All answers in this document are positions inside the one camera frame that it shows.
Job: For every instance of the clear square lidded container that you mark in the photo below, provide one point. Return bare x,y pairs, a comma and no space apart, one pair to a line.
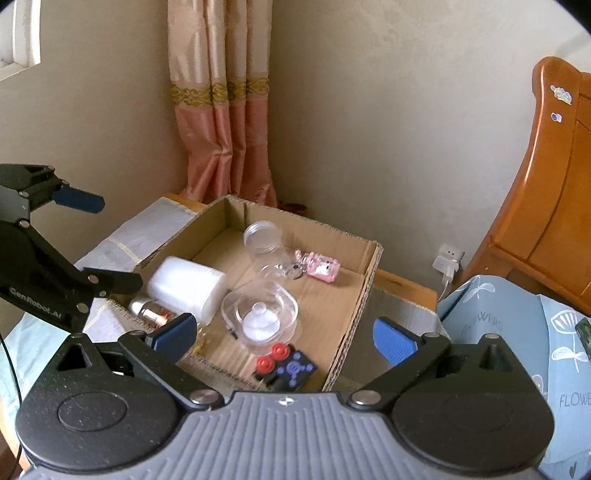
261,318

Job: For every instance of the blue floral pillow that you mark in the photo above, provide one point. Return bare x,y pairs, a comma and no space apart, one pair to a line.
565,364

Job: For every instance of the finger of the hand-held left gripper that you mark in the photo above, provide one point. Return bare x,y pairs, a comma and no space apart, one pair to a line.
115,284
78,199

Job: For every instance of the yellow capsule bottle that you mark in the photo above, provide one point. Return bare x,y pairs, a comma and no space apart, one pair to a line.
152,311

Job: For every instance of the brown cardboard box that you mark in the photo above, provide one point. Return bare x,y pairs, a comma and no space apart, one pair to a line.
323,286

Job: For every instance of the white wall socket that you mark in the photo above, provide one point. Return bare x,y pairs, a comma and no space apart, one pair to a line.
455,254

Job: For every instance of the clear plastic jar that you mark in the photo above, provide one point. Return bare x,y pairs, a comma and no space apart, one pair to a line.
265,244

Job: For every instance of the wooden bed headboard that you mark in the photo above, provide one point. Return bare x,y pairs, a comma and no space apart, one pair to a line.
554,207

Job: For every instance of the white window frame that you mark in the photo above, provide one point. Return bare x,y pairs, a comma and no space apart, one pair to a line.
18,32

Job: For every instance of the blue floral bed sheet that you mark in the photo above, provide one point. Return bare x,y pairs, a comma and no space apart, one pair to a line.
489,323

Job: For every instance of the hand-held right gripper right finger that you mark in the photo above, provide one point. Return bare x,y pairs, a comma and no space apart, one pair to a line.
392,341

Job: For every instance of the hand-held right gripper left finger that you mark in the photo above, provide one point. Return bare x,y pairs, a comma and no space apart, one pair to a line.
174,338

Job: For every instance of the pink curtain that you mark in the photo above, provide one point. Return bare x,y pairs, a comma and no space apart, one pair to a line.
221,101

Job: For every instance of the black toy car red wheels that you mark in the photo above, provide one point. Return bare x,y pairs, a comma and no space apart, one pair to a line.
291,369

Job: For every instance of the dark patterned remote control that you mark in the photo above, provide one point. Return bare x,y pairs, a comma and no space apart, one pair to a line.
584,334

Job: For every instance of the white plastic container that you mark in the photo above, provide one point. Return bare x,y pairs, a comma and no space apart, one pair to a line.
184,286

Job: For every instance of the white charger plug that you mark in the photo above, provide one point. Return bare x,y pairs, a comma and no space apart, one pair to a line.
445,267

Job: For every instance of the large white headboard sticker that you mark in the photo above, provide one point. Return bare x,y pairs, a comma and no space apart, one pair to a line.
560,93

